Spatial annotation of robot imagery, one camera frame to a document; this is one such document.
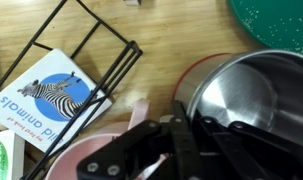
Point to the pink mug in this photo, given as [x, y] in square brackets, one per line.
[64, 167]

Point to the black wire rack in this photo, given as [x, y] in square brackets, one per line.
[34, 51]

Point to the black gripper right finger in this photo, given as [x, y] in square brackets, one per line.
[252, 153]

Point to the green speckled plate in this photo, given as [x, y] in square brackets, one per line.
[276, 24]

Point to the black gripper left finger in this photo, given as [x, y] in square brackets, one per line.
[126, 157]

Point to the wild animals zebra book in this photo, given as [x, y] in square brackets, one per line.
[44, 103]

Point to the green vegetables board book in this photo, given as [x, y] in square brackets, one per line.
[11, 155]

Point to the stainless steel cup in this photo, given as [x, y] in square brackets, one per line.
[262, 88]

